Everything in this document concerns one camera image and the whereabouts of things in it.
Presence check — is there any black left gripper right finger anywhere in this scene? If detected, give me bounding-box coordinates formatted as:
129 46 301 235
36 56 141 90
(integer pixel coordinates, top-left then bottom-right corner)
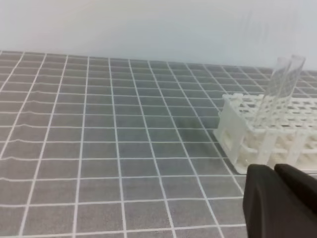
274 164 317 215

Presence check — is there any test tube in rack corner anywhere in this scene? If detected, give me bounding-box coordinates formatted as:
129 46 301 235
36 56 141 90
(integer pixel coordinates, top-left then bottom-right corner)
254 57 289 127

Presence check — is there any clear glass test tube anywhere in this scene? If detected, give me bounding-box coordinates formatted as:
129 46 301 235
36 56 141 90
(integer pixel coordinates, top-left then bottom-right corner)
263 55 306 127

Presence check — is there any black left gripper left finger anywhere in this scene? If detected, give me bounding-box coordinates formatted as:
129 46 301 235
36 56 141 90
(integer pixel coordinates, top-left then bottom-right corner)
243 164 317 238

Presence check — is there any grey grid tablecloth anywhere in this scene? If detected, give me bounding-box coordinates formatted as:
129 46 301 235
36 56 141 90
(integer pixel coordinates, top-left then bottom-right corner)
0 51 317 238

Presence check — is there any white plastic test tube rack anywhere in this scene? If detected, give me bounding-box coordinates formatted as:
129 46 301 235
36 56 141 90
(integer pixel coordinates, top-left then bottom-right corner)
213 93 317 174

